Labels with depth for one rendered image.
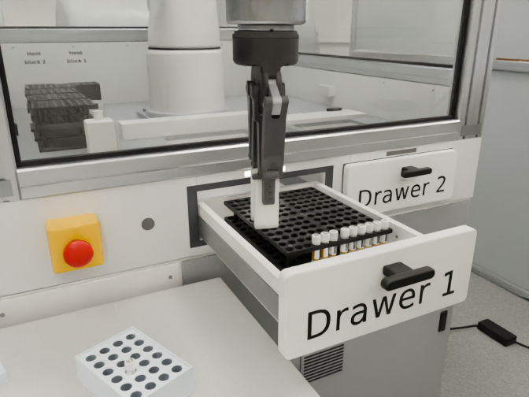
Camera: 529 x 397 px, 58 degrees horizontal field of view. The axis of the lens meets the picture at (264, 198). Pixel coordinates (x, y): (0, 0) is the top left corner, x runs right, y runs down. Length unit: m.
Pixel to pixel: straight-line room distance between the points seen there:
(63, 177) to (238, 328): 0.34
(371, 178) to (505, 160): 1.54
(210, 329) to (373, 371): 0.62
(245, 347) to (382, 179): 0.47
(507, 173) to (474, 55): 1.39
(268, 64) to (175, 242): 0.40
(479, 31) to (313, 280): 0.74
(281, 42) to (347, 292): 0.29
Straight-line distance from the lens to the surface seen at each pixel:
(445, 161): 1.10
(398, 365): 1.31
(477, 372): 2.00
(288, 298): 0.53
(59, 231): 0.74
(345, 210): 0.78
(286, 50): 0.54
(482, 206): 2.58
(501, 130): 2.46
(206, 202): 0.84
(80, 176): 0.76
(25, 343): 0.78
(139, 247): 0.82
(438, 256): 0.65
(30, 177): 0.75
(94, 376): 0.63
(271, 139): 0.53
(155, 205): 0.80
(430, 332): 1.33
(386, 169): 0.99
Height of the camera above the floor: 1.18
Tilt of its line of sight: 20 degrees down
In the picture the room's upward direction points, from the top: straight up
